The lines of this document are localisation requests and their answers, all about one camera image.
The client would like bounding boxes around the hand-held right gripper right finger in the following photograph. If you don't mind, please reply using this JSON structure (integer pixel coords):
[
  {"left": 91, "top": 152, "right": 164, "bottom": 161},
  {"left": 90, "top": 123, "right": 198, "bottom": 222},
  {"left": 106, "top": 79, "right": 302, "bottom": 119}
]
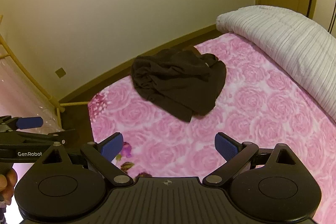
[{"left": 203, "top": 132, "right": 298, "bottom": 186}]

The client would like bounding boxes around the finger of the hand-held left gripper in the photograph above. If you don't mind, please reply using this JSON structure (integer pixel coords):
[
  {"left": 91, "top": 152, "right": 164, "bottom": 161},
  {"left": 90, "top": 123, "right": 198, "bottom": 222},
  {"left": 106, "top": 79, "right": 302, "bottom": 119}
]
[
  {"left": 0, "top": 116, "right": 44, "bottom": 132},
  {"left": 0, "top": 129, "right": 77, "bottom": 147}
]

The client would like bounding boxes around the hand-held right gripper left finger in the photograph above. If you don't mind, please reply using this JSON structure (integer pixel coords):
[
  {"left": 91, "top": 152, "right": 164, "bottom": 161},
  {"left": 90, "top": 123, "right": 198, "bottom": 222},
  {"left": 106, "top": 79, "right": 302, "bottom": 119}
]
[{"left": 41, "top": 132, "right": 134, "bottom": 186}]

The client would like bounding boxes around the dark brown shirt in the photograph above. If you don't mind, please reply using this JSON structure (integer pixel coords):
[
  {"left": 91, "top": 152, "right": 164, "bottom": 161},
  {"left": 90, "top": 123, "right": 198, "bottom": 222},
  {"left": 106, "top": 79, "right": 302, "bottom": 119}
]
[{"left": 131, "top": 47, "right": 227, "bottom": 123}]

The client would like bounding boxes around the person's left hand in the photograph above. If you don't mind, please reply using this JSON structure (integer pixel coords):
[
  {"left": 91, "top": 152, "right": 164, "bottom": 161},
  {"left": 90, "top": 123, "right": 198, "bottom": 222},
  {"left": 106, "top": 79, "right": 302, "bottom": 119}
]
[{"left": 0, "top": 168, "right": 18, "bottom": 205}]

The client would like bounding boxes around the pink floral blanket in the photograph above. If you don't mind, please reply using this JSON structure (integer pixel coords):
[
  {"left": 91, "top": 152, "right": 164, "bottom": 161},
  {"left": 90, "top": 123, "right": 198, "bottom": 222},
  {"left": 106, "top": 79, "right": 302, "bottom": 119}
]
[{"left": 88, "top": 31, "right": 336, "bottom": 214}]

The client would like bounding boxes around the white striped duvet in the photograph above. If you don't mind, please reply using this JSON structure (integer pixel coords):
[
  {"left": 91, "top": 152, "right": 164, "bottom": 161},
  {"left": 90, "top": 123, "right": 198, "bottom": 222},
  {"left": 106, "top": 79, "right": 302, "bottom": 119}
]
[{"left": 216, "top": 5, "right": 336, "bottom": 121}]

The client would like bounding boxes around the yellow metal bed frame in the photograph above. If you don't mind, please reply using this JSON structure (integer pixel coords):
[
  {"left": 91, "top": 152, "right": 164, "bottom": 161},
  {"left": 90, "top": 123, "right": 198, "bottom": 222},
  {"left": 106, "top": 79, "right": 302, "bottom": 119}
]
[{"left": 0, "top": 14, "right": 89, "bottom": 130}]

